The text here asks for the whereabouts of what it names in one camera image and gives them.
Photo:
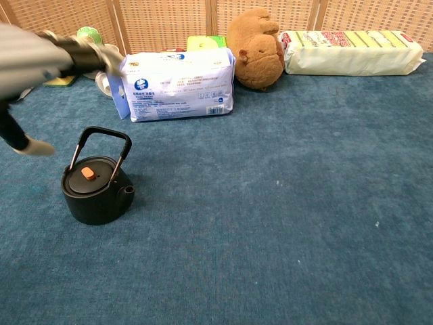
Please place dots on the blue table cloth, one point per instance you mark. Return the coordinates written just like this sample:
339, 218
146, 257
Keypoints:
253, 203

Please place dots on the green girl doll figure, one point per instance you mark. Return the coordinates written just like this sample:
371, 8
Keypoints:
88, 33

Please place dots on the white ceramic bowl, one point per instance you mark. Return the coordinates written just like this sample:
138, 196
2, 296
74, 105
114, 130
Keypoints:
90, 75

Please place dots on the black lid with orange knob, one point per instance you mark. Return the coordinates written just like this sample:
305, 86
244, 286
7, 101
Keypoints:
98, 183

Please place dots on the brown capybara plush toy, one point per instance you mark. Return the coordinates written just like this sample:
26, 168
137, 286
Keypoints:
258, 61

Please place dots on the yellow green sponge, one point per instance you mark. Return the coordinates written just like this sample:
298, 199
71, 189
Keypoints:
62, 82

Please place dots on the long pale yellow plastic package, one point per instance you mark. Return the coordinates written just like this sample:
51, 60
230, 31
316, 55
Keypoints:
352, 57

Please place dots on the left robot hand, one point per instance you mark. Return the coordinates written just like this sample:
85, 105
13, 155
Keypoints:
27, 57

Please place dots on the green yellow tissue box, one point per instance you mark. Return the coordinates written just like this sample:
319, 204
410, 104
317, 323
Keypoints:
206, 42

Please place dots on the blue white tissue pack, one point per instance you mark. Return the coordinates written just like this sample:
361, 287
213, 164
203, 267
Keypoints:
176, 88

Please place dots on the woven rattan folding screen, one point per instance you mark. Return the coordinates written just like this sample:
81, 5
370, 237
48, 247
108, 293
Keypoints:
162, 20

